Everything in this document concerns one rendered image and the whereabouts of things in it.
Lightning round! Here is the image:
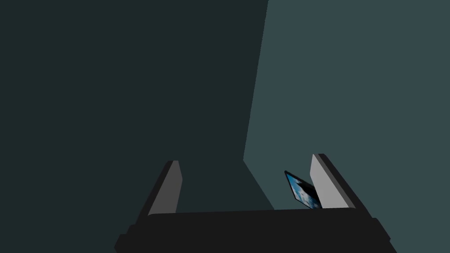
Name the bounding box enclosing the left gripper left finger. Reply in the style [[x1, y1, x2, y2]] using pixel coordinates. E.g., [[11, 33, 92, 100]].
[[136, 159, 183, 225]]

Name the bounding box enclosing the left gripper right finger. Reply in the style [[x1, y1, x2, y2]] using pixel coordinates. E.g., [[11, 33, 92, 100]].
[[309, 153, 373, 218]]

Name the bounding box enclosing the blue framed wall picture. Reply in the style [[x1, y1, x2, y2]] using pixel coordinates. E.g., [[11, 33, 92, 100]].
[[284, 170, 323, 210]]

